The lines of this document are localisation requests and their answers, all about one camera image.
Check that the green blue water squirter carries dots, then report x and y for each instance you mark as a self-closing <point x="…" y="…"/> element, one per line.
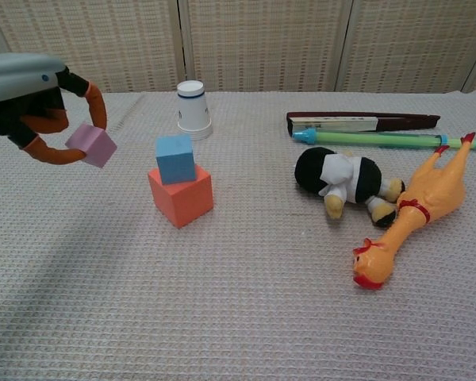
<point x="381" y="139"/>

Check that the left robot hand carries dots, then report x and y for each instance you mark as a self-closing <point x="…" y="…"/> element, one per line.
<point x="12" y="81"/>

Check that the white paper cup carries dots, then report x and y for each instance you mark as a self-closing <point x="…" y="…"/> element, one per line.
<point x="193" y="113"/>

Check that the small pink foam cube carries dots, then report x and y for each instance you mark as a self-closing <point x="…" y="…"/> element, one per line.
<point x="93" y="145"/>

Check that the woven folding screen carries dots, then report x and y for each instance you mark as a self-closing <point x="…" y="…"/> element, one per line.
<point x="262" y="43"/>

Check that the dark red folded fan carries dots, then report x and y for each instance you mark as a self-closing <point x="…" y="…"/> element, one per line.
<point x="361" y="121"/>

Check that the beige woven tablecloth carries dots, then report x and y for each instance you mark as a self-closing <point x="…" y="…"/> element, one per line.
<point x="262" y="309"/>

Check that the large orange foam cube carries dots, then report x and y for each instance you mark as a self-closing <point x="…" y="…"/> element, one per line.
<point x="182" y="202"/>

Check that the orange rubber chicken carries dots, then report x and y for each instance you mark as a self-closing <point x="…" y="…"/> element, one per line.
<point x="428" y="202"/>

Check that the blue foam cube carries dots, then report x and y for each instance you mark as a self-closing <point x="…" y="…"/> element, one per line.
<point x="175" y="160"/>

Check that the black white plush doll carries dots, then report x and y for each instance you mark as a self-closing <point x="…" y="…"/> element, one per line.
<point x="341" y="176"/>

